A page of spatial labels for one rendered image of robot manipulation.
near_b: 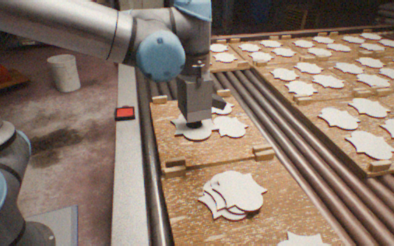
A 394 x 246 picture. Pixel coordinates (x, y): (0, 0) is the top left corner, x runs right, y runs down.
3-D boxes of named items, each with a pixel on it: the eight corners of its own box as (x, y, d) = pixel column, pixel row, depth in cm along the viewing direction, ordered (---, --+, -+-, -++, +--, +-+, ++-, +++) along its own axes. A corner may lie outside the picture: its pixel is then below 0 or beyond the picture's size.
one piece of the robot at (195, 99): (235, 61, 61) (230, 124, 70) (219, 50, 68) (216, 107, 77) (184, 69, 57) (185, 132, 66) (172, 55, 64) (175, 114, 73)
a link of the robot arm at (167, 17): (116, 19, 46) (180, 15, 49) (112, 5, 55) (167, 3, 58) (123, 64, 51) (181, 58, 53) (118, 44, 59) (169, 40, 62)
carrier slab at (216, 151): (162, 174, 79) (161, 170, 78) (149, 106, 112) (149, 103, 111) (274, 156, 85) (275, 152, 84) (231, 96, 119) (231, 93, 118)
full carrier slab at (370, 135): (365, 178, 78) (371, 166, 75) (292, 107, 111) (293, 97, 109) (465, 160, 84) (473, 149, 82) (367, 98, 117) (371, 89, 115)
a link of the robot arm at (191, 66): (203, 43, 65) (216, 55, 59) (202, 62, 68) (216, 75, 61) (172, 47, 63) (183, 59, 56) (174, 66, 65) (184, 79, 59)
